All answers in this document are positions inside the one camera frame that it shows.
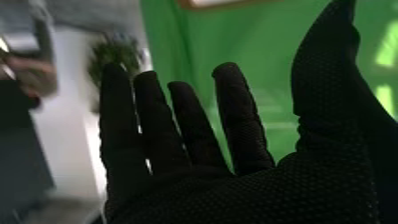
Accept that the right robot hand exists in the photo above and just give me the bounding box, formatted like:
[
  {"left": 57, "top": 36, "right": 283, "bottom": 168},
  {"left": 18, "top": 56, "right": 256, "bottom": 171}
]
[{"left": 96, "top": 0, "right": 398, "bottom": 224}]

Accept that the person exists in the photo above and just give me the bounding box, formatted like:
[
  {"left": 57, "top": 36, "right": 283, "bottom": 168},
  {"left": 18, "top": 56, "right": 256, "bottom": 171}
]
[{"left": 0, "top": 29, "right": 61, "bottom": 209}]

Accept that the green potted plant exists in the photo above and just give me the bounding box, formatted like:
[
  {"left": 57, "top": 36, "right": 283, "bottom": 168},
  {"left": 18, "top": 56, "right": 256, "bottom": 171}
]
[{"left": 87, "top": 33, "right": 144, "bottom": 84}]

